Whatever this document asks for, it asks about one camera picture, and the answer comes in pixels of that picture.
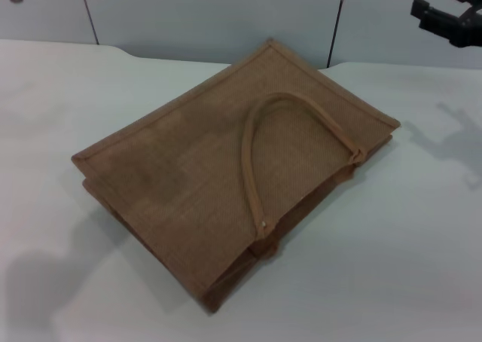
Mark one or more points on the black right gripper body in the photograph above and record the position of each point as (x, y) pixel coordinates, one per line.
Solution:
(468, 25)

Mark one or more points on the brown jute tote bag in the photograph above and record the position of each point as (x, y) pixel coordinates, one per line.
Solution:
(207, 168)

